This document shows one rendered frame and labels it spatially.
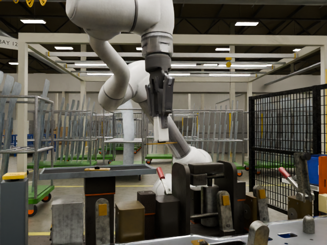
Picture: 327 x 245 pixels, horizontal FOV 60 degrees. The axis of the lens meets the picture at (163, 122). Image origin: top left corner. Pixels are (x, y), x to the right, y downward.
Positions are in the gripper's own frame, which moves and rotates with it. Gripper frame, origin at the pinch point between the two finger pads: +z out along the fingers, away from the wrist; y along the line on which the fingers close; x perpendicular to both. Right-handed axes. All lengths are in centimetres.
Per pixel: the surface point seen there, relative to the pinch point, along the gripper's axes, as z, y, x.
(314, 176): 25, -15, 94
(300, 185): 22, 6, 53
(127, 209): 21.8, -5.2, -8.9
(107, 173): 13.0, -20.1, -8.9
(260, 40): -221, -379, 501
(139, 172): 13.6, -17.9, 1.5
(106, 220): 24.4, -7.6, -14.0
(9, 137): -11, -441, -23
